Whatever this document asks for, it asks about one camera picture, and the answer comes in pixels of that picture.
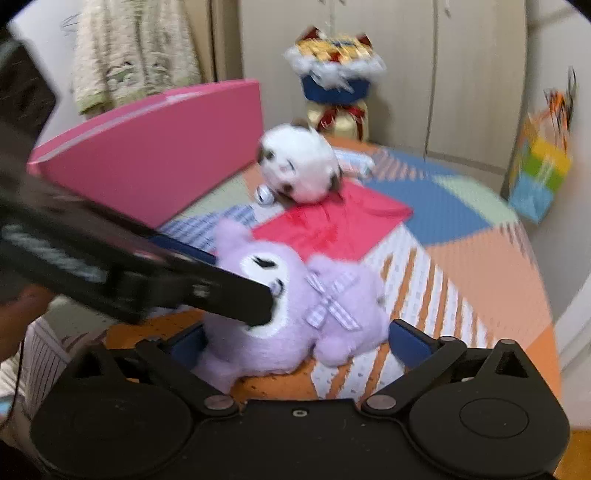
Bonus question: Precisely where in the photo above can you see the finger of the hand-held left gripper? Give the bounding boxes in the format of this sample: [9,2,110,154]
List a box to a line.
[139,251,274,328]
[150,233,219,267]

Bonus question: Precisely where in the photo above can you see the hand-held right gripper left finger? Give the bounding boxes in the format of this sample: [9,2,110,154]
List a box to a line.
[58,323,238,418]

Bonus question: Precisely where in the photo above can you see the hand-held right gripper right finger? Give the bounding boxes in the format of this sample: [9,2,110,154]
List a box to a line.
[362,319,541,416]

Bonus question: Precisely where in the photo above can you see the purple plush toy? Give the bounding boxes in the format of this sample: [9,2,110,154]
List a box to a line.
[191,218,391,393]

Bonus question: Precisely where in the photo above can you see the pink cardboard box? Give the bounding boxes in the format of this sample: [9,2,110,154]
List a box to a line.
[27,79,264,230]

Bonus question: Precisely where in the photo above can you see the person's left forearm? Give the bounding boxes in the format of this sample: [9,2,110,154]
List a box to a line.
[0,284,51,370]

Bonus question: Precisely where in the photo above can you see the colourful patchwork blanket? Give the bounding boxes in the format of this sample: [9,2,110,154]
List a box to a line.
[106,138,561,402]

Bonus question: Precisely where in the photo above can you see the person's striped clothing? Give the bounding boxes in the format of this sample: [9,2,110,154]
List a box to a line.
[0,316,100,444]

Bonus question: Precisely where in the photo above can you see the red flat pouch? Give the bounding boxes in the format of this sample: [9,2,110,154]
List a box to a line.
[253,182,414,263]

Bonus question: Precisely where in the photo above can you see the white dog plush toy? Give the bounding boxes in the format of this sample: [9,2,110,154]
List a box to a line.
[256,119,346,206]

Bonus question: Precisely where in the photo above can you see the white door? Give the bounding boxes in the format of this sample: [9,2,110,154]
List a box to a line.
[551,258,591,432]

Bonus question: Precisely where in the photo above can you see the small clear packet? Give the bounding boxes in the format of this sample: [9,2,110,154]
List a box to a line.
[335,150,376,178]

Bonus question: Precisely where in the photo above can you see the white knitted cardigan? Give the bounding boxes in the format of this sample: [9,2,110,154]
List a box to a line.
[71,0,204,116]

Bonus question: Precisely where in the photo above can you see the cream box with red ribbon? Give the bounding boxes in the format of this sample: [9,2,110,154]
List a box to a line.
[305,97,370,141]

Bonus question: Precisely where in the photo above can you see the light wooden cabinet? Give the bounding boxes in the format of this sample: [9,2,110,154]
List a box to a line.
[182,0,245,86]

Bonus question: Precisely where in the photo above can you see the colourful paper gift bag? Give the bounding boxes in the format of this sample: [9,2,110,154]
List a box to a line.
[508,88,573,224]

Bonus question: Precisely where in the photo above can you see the flower bouquet in blue wrap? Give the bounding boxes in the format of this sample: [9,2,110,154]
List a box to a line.
[283,25,387,102]

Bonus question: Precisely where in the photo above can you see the beige wardrobe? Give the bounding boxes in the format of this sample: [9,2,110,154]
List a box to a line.
[238,0,529,174]

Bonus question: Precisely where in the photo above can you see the black wall hook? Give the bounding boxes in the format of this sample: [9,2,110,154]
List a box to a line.
[566,67,579,139]

